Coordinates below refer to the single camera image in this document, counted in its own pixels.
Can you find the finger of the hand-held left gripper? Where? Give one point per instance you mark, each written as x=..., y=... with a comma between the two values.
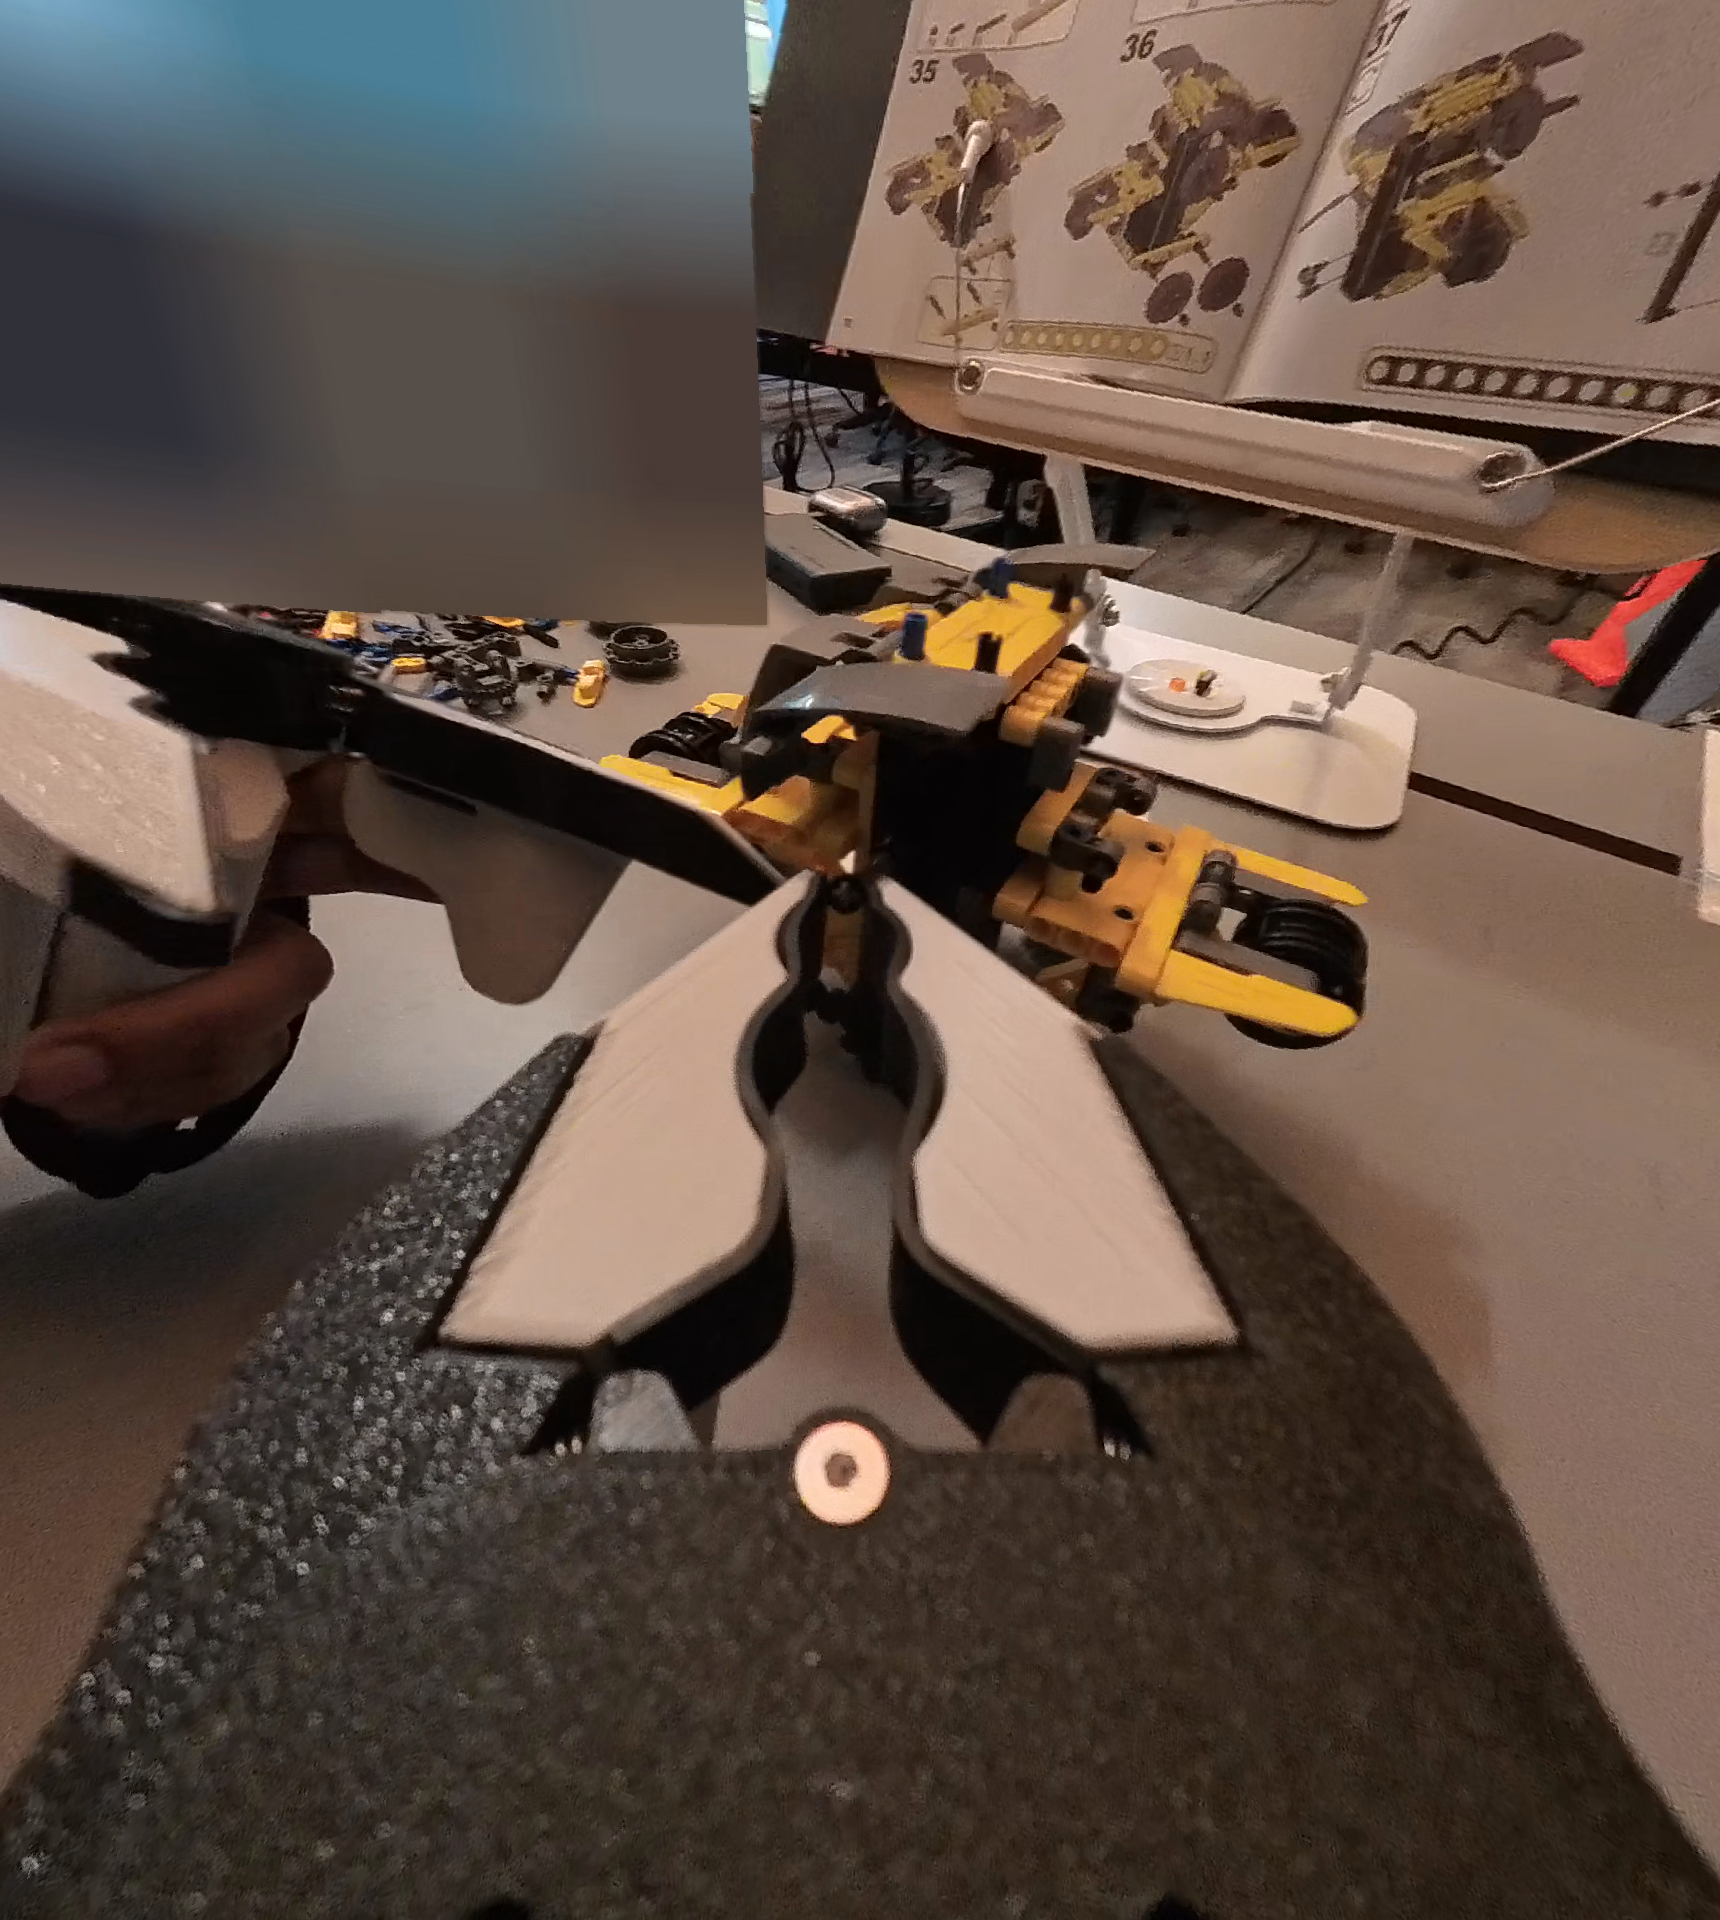
x=575, y=797

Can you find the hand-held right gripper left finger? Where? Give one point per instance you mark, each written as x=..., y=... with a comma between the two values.
x=620, y=1200

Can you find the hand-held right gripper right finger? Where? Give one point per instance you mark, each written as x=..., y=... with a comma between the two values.
x=1056, y=1200

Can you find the pile of toy brick pieces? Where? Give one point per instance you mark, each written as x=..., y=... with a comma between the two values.
x=483, y=660

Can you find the black toy pin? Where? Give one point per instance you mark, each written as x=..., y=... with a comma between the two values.
x=848, y=896

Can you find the yellow grey brick toy vehicle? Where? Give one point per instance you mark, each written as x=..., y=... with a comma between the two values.
x=1010, y=645

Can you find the person's left hand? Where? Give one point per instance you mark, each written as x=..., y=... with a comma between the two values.
x=170, y=1035

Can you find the silver oval case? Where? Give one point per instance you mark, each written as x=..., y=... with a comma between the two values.
x=848, y=512

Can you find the white book stand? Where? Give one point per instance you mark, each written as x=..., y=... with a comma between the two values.
x=1296, y=765

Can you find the orange cone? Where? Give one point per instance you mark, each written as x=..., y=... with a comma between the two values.
x=1625, y=632

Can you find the toy instruction booklet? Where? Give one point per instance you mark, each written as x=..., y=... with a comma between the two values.
x=1248, y=179

